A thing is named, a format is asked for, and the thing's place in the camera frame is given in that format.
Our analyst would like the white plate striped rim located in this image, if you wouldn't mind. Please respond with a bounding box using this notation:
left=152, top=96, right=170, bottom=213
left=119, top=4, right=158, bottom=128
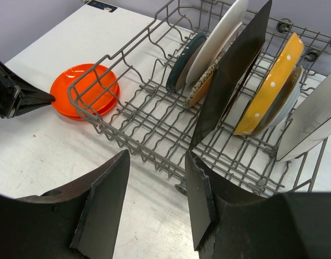
left=185, top=0, right=249, bottom=84

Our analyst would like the black label back left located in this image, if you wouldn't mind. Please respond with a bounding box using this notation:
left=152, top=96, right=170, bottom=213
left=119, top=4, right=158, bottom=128
left=86, top=0, right=117, bottom=12

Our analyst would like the white rectangular plate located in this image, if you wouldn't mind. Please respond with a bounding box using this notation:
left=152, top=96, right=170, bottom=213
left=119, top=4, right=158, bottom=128
left=276, top=73, right=331, bottom=162

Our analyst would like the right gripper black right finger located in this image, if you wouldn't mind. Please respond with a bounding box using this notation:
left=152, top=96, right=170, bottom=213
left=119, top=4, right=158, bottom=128
left=185, top=151, right=331, bottom=258

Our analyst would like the yellow polka dot plate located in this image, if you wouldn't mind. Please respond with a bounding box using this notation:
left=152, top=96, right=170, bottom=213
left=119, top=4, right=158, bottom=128
left=233, top=33, right=304, bottom=135

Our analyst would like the speckled beige oval plate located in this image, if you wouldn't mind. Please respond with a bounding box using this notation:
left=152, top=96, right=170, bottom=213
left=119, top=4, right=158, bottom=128
left=183, top=22, right=243, bottom=108

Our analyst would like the woven bamboo round plate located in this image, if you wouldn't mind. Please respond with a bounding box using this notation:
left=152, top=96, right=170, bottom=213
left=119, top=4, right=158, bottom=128
left=190, top=76, right=212, bottom=106

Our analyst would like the green square glazed plate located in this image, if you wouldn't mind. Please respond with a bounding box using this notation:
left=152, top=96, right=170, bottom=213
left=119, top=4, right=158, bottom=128
left=189, top=1, right=272, bottom=150

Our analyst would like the orange round plate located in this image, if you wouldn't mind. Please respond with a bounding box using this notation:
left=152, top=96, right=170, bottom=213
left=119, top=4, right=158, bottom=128
left=50, top=63, right=120, bottom=117
left=66, top=107, right=113, bottom=121

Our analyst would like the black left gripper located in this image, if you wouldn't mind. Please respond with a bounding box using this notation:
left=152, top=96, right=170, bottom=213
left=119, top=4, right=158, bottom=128
left=0, top=61, right=56, bottom=118

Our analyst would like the dark teal round plate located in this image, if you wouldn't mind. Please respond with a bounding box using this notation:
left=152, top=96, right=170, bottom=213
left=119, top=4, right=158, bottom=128
left=165, top=32, right=206, bottom=92

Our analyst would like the light blue round plate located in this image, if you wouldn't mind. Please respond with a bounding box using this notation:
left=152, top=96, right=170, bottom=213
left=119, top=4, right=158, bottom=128
left=266, top=65, right=304, bottom=128

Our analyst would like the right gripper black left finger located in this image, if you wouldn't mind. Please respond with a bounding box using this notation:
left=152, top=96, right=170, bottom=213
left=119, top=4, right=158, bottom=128
left=0, top=150, right=130, bottom=258

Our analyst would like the grey wire dish rack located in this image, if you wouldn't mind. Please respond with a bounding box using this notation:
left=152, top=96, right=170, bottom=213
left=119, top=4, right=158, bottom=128
left=67, top=1, right=331, bottom=196

